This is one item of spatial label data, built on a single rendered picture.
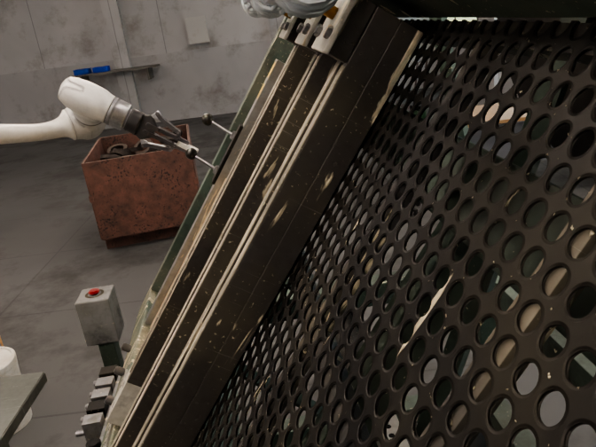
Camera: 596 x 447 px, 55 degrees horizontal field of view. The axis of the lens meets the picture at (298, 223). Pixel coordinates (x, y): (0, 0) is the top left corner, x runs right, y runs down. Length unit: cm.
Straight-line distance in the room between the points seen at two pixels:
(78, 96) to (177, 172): 325
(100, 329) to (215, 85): 980
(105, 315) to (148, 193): 300
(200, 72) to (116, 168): 689
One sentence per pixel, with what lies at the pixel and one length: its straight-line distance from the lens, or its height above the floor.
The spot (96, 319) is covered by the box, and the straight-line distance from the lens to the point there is 221.
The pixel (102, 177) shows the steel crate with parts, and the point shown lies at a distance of 510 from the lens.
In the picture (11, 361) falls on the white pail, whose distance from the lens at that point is 321.
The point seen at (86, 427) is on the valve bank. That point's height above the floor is 75.
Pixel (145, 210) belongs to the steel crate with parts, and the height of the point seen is 33.
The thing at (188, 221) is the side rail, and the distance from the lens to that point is 207.
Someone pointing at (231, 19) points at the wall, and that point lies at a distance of 1164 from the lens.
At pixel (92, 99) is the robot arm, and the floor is 163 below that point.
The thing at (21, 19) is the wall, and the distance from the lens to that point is 1260.
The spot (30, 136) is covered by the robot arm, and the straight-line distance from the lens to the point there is 194.
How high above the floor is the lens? 181
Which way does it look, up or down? 21 degrees down
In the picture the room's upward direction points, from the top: 7 degrees counter-clockwise
